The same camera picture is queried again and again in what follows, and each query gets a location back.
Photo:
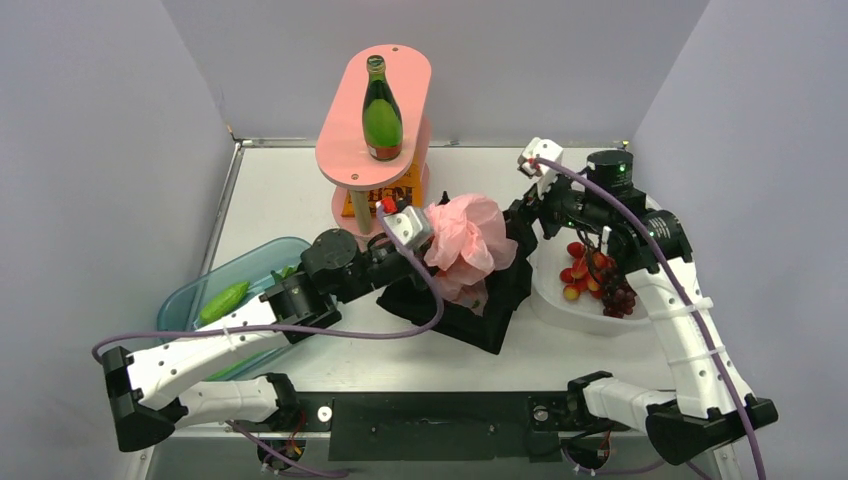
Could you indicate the red cherry tomato bunch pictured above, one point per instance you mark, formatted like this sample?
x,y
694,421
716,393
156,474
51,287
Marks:
x,y
587,272

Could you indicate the white plastic basin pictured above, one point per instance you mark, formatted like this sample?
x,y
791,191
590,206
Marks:
x,y
576,305

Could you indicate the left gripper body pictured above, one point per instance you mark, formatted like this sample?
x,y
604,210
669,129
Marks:
x,y
399,267

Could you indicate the pink three-tier shelf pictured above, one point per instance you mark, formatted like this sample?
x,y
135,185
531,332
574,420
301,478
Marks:
x,y
341,152

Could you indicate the orange snack bag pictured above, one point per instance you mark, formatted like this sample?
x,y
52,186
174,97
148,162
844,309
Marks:
x,y
410,187

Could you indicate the green bottle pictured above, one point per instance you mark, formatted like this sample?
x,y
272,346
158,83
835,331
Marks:
x,y
381,118

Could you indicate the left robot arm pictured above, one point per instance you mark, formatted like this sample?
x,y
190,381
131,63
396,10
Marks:
x,y
156,391

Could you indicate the dark purple grape bunch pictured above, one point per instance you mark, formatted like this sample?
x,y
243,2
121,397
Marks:
x,y
617,297

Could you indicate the black fabric bag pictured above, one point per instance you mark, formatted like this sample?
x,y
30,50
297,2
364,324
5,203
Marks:
x,y
507,289

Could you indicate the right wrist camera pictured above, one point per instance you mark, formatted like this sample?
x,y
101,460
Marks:
x,y
532,163

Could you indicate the green leaf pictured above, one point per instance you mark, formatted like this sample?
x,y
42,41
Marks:
x,y
279,276

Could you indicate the pink plastic grocery bag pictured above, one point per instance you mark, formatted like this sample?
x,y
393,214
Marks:
x,y
470,242

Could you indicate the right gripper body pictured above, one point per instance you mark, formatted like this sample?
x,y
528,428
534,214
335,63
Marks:
x,y
564,206

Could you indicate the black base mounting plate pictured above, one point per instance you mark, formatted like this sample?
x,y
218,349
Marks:
x,y
436,426

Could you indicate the green bitter gourd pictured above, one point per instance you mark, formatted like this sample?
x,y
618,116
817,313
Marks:
x,y
223,303

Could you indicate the blue transparent tray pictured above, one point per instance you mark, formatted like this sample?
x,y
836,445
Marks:
x,y
255,271

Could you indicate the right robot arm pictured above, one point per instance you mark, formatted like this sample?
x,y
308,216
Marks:
x,y
709,405

